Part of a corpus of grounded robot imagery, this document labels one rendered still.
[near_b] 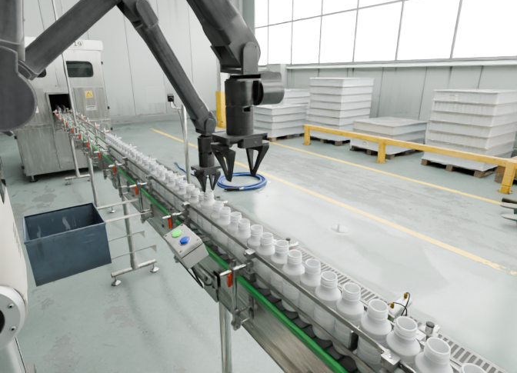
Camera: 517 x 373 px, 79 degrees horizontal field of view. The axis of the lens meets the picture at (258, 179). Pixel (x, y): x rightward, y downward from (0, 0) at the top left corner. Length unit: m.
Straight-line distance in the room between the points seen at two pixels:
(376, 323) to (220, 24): 0.63
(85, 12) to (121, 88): 10.69
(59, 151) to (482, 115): 6.68
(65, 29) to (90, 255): 1.06
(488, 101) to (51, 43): 5.81
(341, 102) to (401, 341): 6.97
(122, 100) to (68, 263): 10.18
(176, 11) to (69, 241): 11.27
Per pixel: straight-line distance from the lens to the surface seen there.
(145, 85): 11.85
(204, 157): 1.12
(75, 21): 0.98
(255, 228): 0.99
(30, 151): 5.91
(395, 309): 0.88
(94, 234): 1.66
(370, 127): 6.93
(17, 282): 0.78
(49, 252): 1.67
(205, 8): 0.59
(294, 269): 0.85
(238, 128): 0.63
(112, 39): 11.67
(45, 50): 0.96
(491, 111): 6.10
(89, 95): 5.88
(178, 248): 1.02
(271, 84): 0.67
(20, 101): 0.49
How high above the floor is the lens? 1.61
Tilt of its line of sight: 18 degrees down
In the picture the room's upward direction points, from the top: straight up
